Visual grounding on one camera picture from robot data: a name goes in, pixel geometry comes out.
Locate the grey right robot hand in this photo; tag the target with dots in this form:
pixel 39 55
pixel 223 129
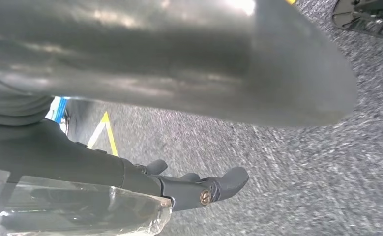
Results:
pixel 145 58

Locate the yellow floor tape rectangle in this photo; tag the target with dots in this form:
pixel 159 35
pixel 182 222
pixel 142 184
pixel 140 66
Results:
pixel 291 1
pixel 110 136

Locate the blue rack with casters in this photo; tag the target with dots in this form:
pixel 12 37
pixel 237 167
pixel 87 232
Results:
pixel 60 109

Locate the black right robot foot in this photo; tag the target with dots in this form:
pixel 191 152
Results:
pixel 367 16

